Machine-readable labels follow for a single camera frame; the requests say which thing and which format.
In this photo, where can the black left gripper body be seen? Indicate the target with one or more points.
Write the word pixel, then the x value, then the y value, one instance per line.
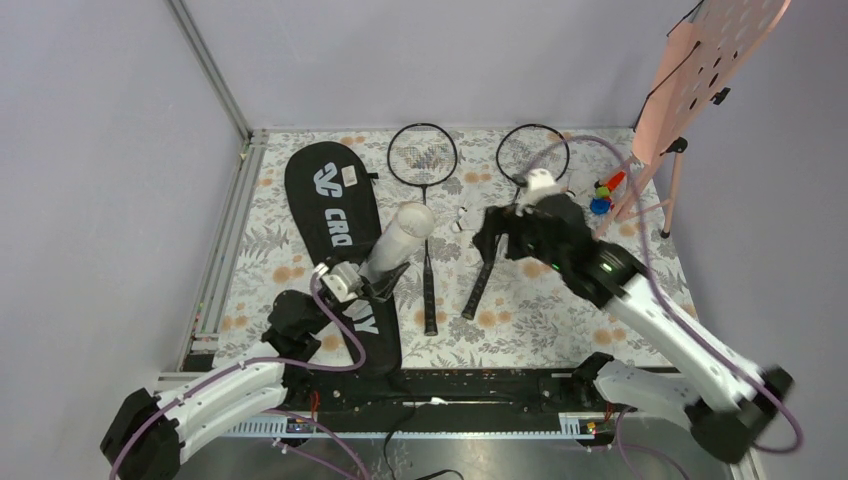
pixel 367 292

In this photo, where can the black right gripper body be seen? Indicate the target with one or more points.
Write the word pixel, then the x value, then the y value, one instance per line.
pixel 523 237

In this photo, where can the white shuttlecock tube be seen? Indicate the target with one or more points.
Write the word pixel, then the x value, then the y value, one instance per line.
pixel 405 234

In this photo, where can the white shuttlecock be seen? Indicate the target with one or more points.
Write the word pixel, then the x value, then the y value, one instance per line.
pixel 466 219

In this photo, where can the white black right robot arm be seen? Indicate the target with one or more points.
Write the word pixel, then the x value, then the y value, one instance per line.
pixel 723 399

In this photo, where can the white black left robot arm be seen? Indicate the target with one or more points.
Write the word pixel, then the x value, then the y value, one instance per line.
pixel 153 435

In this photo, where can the black badminton racket right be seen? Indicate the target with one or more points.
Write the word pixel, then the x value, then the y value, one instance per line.
pixel 524 148

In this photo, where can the black badminton racket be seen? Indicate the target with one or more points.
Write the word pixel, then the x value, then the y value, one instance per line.
pixel 423 155
pixel 524 148

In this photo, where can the black badminton racket left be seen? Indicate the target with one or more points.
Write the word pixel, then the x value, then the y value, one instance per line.
pixel 423 155

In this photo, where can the colourful toy pile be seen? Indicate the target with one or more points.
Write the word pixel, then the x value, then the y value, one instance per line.
pixel 602 202

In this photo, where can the floral table mat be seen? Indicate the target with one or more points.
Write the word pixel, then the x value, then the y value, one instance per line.
pixel 526 317

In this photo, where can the black Crossway racket bag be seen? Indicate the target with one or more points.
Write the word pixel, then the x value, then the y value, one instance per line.
pixel 333 205

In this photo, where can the pink perforated metal chair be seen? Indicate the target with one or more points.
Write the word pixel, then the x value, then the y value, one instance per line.
pixel 702 54

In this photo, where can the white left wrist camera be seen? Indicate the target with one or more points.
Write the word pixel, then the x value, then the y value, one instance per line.
pixel 340 283

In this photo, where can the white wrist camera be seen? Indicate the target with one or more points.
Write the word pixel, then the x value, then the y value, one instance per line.
pixel 340 283
pixel 539 184

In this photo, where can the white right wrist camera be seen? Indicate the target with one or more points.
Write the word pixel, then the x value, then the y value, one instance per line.
pixel 539 184

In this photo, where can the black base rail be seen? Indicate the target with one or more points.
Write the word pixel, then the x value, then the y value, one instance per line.
pixel 460 402

